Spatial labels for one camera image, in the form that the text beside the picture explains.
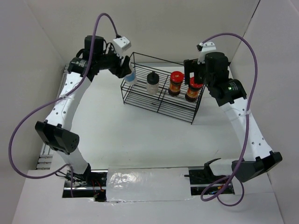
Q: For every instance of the aluminium rail frame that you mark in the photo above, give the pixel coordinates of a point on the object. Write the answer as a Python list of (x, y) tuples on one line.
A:
[(122, 126)]

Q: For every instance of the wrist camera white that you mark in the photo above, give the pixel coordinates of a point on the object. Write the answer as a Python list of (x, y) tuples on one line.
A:
[(203, 49), (121, 44)]

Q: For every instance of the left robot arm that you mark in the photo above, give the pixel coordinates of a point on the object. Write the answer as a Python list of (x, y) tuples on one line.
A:
[(55, 131)]

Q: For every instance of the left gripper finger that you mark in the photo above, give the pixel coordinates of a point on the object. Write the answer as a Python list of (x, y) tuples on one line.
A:
[(125, 64), (123, 71)]

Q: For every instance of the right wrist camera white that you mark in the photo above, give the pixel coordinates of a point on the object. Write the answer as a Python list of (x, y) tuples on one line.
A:
[(203, 49)]

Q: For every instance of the red lid jar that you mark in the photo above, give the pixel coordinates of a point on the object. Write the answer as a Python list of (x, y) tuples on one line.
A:
[(193, 90), (176, 79)]

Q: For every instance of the white glossy tape sheet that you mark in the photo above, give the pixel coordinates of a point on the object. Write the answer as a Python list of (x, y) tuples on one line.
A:
[(148, 185)]

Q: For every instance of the silver lid blue label bottle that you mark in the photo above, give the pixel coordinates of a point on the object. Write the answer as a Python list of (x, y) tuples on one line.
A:
[(131, 78)]

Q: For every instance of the black wire rack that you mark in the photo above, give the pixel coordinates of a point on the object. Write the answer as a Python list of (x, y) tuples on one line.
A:
[(162, 102)]

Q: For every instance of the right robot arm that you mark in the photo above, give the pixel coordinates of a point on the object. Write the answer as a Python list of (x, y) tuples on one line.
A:
[(231, 97)]

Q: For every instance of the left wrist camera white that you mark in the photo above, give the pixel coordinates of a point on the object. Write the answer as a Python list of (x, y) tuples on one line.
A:
[(121, 44)]

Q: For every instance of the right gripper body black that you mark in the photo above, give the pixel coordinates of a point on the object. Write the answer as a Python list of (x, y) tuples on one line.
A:
[(208, 77)]

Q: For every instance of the black lid white bottle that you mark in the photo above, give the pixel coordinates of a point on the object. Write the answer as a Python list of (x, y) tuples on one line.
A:
[(152, 83)]

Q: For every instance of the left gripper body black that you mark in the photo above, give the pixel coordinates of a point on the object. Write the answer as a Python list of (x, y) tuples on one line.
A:
[(110, 60)]

